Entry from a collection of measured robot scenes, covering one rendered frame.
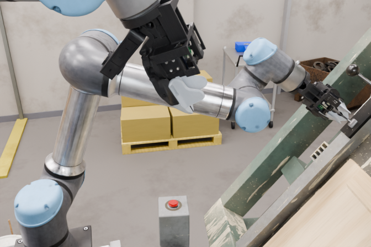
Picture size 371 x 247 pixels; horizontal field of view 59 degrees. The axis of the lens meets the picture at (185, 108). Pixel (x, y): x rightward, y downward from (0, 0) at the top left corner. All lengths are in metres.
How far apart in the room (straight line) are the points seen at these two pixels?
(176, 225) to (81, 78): 0.81
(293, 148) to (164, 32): 0.93
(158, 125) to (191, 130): 0.36
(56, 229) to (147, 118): 2.52
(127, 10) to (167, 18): 0.06
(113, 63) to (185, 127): 2.97
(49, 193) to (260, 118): 0.57
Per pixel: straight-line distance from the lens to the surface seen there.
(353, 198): 1.03
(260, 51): 0.82
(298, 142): 1.33
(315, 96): 0.92
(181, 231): 1.38
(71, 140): 0.95
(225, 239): 1.31
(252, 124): 0.72
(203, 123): 3.52
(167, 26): 0.49
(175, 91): 0.55
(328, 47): 5.65
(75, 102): 0.90
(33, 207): 0.93
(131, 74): 0.71
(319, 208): 1.09
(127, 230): 2.66
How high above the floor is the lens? 1.80
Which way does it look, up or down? 23 degrees down
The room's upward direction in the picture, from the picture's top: straight up
